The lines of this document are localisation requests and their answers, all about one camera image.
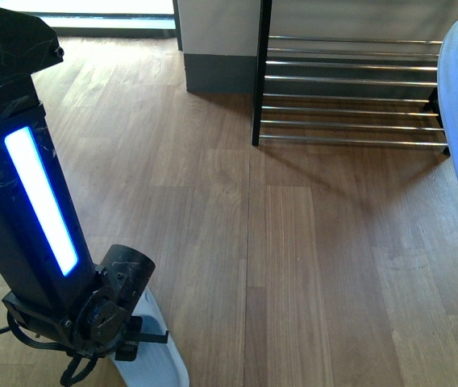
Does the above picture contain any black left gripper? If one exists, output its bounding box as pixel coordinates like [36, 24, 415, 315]
[2, 244, 169, 361]

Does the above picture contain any black metal shoe rack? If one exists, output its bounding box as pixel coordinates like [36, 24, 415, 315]
[251, 1, 448, 153]

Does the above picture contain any grey window frame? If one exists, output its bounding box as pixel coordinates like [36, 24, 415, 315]
[31, 0, 184, 52]

